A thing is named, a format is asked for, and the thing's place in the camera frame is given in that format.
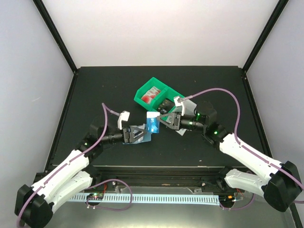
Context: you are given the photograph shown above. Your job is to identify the white plastic bin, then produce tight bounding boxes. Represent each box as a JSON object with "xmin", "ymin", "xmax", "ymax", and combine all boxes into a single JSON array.
[{"xmin": 176, "ymin": 100, "xmax": 197, "ymax": 136}]

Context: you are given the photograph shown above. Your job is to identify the clear plastic sheet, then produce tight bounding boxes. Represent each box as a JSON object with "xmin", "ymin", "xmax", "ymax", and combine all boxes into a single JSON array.
[{"xmin": 47, "ymin": 198, "xmax": 304, "ymax": 228}]

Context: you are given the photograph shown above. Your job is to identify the frame post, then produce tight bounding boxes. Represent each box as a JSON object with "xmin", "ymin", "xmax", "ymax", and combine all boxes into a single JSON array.
[
  {"xmin": 33, "ymin": 0, "xmax": 78, "ymax": 74},
  {"xmin": 242, "ymin": 0, "xmax": 289, "ymax": 73}
]

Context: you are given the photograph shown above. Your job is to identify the light blue card holder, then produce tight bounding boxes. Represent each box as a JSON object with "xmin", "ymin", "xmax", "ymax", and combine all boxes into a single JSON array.
[{"xmin": 124, "ymin": 124, "xmax": 152, "ymax": 144}]

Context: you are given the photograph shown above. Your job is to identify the right rear frame post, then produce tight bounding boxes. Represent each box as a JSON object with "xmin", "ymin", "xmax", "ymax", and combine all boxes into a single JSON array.
[{"xmin": 242, "ymin": 0, "xmax": 289, "ymax": 73}]

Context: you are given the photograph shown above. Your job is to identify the green plastic bin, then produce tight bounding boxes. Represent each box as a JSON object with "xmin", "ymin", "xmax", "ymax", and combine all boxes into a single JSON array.
[{"xmin": 134, "ymin": 77, "xmax": 184, "ymax": 114}]

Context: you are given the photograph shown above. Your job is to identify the left rear frame post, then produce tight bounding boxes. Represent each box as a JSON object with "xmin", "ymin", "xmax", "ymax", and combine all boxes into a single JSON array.
[{"xmin": 33, "ymin": 0, "xmax": 78, "ymax": 74}]

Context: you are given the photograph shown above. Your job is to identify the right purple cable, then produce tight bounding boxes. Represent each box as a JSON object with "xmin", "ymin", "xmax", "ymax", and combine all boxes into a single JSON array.
[{"xmin": 182, "ymin": 87, "xmax": 304, "ymax": 211}]

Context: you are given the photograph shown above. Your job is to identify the blue VIP card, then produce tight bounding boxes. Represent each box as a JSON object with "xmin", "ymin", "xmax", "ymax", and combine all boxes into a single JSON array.
[{"xmin": 146, "ymin": 112, "xmax": 160, "ymax": 133}]

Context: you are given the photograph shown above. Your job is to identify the slotted white cable duct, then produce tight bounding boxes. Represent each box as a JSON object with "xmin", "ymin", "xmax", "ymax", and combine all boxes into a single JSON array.
[{"xmin": 69, "ymin": 193, "xmax": 220, "ymax": 206}]

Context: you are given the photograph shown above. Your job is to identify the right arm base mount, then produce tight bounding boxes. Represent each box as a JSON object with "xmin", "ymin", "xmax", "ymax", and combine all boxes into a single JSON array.
[{"xmin": 200, "ymin": 176, "xmax": 245, "ymax": 193}]

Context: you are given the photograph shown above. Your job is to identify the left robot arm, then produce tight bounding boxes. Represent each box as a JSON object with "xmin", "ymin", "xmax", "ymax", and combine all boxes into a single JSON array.
[{"xmin": 14, "ymin": 118, "xmax": 147, "ymax": 228}]

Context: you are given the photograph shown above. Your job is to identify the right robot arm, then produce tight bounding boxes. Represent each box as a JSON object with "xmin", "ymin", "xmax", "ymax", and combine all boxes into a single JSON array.
[{"xmin": 157, "ymin": 101, "xmax": 302, "ymax": 212}]

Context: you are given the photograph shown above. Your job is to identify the black aluminium frame rail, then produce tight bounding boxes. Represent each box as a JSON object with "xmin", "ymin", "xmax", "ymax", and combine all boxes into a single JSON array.
[{"xmin": 85, "ymin": 166, "xmax": 233, "ymax": 190}]

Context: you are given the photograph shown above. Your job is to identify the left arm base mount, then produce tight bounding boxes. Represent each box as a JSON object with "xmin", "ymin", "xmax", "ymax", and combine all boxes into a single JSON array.
[{"xmin": 85, "ymin": 175, "xmax": 119, "ymax": 191}]

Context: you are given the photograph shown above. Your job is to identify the red and white cards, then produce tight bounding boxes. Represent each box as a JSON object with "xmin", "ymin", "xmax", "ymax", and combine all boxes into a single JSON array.
[{"xmin": 141, "ymin": 86, "xmax": 161, "ymax": 104}]

